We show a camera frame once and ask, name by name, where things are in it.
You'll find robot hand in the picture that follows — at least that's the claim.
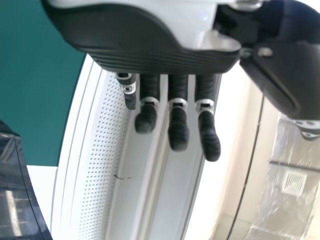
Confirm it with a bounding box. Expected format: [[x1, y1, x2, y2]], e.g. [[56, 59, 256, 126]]
[[41, 0, 320, 163]]

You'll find black oven with glass door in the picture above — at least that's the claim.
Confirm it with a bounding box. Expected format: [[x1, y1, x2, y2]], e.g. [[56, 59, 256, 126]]
[[0, 119, 53, 240]]

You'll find plastic wrapped furniture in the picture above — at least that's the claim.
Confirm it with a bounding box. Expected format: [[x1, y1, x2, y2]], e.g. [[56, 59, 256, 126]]
[[249, 112, 320, 240]]

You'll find white perforated cable duct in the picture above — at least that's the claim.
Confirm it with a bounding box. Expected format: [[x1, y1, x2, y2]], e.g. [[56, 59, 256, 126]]
[[49, 53, 226, 240]]

